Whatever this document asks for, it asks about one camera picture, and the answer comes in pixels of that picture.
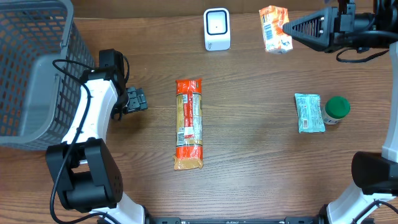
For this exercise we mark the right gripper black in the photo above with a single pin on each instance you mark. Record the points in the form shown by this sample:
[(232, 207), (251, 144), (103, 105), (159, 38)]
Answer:
[(326, 22)]

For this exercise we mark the orange tissue packet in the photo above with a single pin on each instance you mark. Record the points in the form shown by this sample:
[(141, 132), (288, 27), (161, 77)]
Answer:
[(272, 20)]

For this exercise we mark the orange noodle packet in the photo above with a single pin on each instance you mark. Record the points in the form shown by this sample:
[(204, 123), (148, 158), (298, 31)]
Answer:
[(189, 151)]

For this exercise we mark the green lid Knorr jar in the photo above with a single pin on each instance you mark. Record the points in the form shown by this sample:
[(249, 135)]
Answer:
[(335, 109)]

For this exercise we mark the green wet wipes packet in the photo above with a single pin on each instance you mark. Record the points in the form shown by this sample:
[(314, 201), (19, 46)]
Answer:
[(309, 113)]

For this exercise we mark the red snack bar packet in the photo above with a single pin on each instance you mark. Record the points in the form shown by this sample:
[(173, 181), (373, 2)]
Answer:
[(188, 115)]

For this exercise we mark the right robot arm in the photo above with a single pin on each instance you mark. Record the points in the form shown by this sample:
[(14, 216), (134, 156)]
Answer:
[(374, 174)]

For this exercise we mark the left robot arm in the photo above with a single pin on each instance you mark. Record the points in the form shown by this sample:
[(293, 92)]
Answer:
[(85, 176)]

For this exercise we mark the white barcode scanner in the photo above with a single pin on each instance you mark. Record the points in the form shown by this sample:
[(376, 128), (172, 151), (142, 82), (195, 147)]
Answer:
[(217, 29)]

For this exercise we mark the grey plastic shopping basket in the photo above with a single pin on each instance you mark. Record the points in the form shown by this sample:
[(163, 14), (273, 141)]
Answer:
[(38, 102)]

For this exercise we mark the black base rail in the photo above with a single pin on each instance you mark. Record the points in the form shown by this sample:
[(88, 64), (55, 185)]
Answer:
[(286, 220)]

